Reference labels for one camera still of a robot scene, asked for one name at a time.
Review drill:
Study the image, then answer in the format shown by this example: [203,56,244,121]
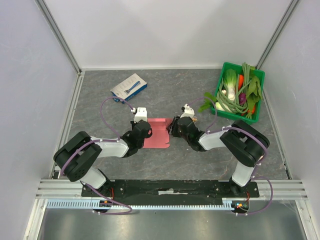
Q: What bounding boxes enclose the pink paper box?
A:
[143,118,173,149]

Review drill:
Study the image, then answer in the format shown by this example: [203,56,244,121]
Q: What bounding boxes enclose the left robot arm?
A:
[53,120,153,197]

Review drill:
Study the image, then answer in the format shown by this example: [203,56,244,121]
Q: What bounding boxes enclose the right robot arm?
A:
[166,116,270,197]

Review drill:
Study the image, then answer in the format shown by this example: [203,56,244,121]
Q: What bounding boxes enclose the blue razor box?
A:
[110,73,148,104]

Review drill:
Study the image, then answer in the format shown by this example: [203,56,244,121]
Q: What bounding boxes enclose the toy green beans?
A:
[215,62,255,115]

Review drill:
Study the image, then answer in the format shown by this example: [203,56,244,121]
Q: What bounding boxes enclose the toy bok choy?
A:
[199,69,237,114]

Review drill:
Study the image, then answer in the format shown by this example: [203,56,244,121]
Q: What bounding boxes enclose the toy carrot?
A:
[238,74,244,90]

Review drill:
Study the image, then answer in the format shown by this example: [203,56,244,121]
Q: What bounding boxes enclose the toy spinach leaf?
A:
[245,75,262,111]

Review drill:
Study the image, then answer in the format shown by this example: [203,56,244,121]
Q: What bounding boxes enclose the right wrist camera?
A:
[180,103,195,120]

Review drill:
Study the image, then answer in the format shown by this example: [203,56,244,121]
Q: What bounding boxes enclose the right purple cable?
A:
[186,97,275,216]

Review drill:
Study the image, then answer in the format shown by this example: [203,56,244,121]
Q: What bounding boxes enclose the purple cable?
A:
[59,96,137,216]
[186,97,275,216]

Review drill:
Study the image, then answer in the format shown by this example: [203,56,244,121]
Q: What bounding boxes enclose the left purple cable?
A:
[59,96,137,216]

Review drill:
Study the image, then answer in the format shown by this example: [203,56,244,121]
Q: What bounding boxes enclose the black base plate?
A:
[97,179,260,206]

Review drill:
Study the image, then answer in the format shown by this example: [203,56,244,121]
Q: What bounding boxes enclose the slotted cable duct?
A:
[46,198,266,210]

